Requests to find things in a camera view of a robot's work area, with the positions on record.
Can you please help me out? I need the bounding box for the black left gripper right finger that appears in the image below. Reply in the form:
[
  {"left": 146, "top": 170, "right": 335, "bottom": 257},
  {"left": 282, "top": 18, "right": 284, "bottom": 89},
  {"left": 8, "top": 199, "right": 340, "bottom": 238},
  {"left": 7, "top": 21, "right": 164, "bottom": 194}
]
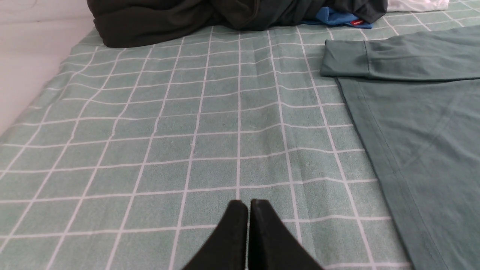
[{"left": 248, "top": 199, "right": 323, "bottom": 270}]

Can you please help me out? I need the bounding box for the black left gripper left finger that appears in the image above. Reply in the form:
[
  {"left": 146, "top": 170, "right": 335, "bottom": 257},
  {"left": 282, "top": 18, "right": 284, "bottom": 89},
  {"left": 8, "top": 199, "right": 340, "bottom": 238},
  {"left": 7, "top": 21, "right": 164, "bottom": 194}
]
[{"left": 183, "top": 200, "right": 248, "bottom": 270}]

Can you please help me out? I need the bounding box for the green long sleeve shirt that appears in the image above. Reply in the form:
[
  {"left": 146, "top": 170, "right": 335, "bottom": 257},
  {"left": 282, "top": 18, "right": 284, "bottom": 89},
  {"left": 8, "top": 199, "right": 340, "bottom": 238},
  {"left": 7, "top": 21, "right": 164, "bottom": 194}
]
[{"left": 321, "top": 25, "right": 480, "bottom": 270}]

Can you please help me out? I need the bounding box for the green checkered tablecloth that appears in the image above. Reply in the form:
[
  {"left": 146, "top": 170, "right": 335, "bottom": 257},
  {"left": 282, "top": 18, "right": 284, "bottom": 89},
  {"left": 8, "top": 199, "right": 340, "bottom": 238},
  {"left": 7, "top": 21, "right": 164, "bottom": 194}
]
[{"left": 0, "top": 0, "right": 479, "bottom": 270}]

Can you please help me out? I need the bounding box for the blue garment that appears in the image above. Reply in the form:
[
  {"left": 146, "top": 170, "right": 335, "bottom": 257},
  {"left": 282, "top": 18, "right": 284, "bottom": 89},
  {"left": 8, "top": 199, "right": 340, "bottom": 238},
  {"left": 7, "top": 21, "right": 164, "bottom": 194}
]
[{"left": 301, "top": 7, "right": 373, "bottom": 29}]

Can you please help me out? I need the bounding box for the dark olive crumpled garment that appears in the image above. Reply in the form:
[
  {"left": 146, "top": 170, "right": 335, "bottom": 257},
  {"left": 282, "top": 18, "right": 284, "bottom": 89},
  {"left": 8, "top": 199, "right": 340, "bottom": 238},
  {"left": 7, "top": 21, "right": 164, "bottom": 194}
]
[{"left": 87, "top": 0, "right": 250, "bottom": 48}]

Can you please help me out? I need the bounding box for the white garment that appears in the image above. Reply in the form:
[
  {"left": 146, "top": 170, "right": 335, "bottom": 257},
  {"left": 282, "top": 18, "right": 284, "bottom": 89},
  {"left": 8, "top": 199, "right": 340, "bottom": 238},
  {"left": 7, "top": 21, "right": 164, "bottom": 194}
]
[{"left": 387, "top": 0, "right": 450, "bottom": 12}]

